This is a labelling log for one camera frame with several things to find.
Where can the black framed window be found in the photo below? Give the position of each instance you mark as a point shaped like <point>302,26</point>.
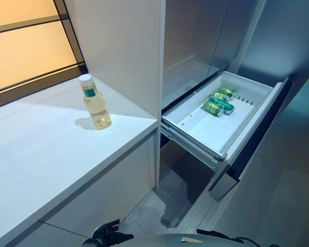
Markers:
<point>31,46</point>

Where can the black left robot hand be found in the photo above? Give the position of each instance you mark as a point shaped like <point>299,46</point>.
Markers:
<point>106,232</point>

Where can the white counter cabinet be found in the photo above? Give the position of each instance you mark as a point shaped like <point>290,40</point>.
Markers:
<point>54,154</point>

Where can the clear bottle of yellow drink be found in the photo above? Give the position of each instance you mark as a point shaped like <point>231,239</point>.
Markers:
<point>97,110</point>

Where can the white fridge drawer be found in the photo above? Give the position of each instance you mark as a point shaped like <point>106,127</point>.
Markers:
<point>221,121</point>

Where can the green drink can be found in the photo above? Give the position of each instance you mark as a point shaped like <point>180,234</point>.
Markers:
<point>226,91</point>
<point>222,99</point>
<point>214,107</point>

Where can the stainless steel fridge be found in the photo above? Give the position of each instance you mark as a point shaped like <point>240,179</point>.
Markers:
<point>221,51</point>

